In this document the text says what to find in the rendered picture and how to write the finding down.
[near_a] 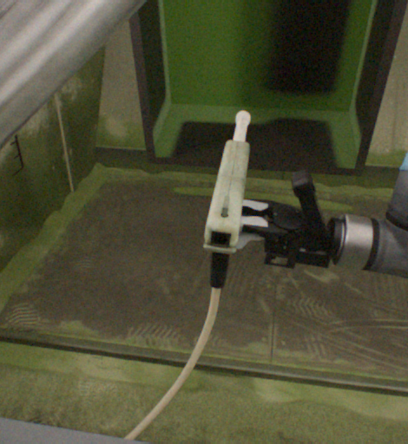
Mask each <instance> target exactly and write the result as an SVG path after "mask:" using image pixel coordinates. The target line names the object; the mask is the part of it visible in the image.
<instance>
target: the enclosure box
mask: <svg viewBox="0 0 408 444"><path fill-rule="evenodd" d="M407 4H408V0H147V1H146V2H145V3H144V4H143V5H142V6H141V8H140V9H139V10H138V11H136V13H134V15H132V16H131V17H130V18H129V20H128V21H129V28H130V35H131V42H132V49H133V56H134V62H135V75H136V81H137V87H138V95H139V102H140V108H141V121H142V128H143V134H144V142H145V148H146V154H147V155H148V163H149V164H163V165H178V166H194V167H220V166H221V162H222V158H223V154H224V150H225V146H226V144H227V141H229V140H232V139H233V138H234V134H235V131H236V126H237V122H236V118H237V114H238V113H239V112H242V111H244V112H247V113H248V114H249V116H251V120H249V123H248V124H247V131H246V137H245V142H247V144H248V145H250V153H249V154H248V162H247V169H253V170H269V171H284V172H298V171H300V170H303V169H307V171H308V173H314V174H330V175H345V176H359V177H362V176H363V172H364V168H365V163H366V159H367V155H368V152H369V148H370V145H371V142H372V135H373V131H374V128H375V125H376V121H377V118H378V111H379V108H380V105H381V101H382V97H383V94H384V91H385V84H386V82H387V77H388V74H389V71H391V69H390V68H391V67H392V62H393V57H394V54H395V50H396V47H397V44H398V39H399V34H400V30H401V27H402V24H403V21H404V17H405V11H406V7H407Z"/></svg>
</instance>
